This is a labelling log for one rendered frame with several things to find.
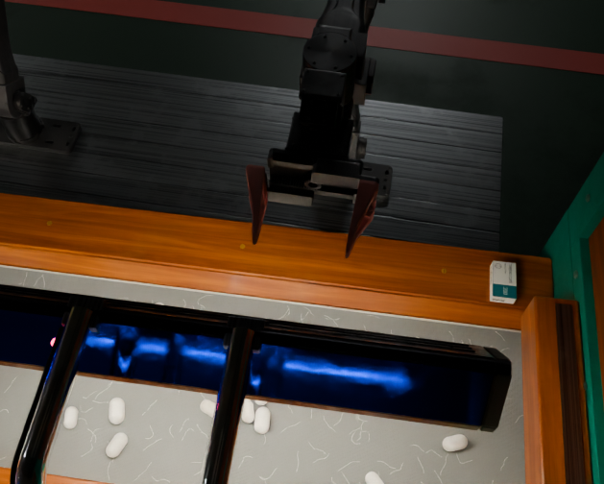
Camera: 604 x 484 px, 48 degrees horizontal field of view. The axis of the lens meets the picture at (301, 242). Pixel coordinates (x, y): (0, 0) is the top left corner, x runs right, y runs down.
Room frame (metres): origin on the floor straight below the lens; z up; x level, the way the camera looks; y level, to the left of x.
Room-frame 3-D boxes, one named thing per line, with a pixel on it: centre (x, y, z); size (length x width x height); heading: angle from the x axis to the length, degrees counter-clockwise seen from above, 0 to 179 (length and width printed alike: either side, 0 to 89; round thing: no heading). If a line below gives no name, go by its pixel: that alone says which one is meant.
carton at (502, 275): (0.46, -0.30, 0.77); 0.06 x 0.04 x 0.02; 172
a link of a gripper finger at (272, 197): (0.40, 0.03, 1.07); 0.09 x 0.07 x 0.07; 170
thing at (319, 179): (0.39, -0.04, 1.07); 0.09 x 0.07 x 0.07; 170
